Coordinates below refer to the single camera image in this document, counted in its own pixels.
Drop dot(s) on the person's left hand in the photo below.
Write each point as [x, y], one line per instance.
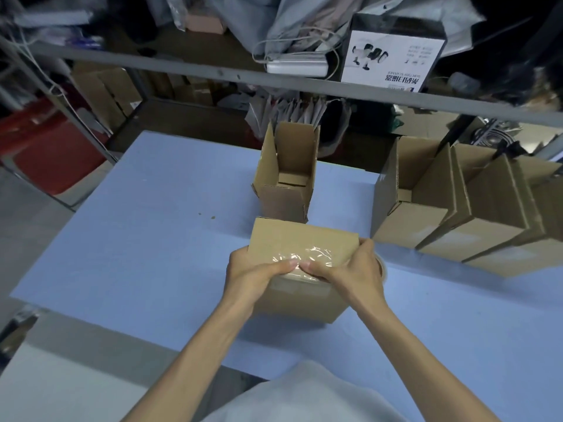
[246, 281]

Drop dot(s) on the person's right hand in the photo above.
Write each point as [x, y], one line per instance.
[356, 281]

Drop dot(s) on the orange blue tape dispenser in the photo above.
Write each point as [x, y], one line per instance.
[383, 270]

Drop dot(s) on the plain brown cardboard box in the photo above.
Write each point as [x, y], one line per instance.
[519, 259]

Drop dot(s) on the large brown storage cardboard box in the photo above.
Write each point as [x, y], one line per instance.
[101, 96]

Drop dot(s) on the person's right forearm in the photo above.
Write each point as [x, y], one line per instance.
[426, 369]

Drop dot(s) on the person's left forearm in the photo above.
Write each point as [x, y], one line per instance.
[189, 369]

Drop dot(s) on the person's white shirt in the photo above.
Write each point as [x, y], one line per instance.
[303, 395]

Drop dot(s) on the dark green bag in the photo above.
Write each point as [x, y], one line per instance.
[378, 118]

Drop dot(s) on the bundle of grey paper bags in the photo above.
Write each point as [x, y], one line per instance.
[281, 114]

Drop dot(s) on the silver reflective roll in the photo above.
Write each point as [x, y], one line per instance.
[497, 133]

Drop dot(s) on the white glossy cabinet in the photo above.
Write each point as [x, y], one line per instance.
[66, 382]

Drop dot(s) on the white power strip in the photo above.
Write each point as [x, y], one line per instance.
[297, 65]

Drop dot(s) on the red plastic stool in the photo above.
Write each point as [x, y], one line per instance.
[57, 162]

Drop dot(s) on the white black printed box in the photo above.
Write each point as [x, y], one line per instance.
[391, 57]

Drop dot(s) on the grey metal shelving rack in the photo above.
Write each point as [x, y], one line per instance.
[176, 63]

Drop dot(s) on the pile of grey plastic mailers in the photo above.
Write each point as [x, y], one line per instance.
[246, 15]

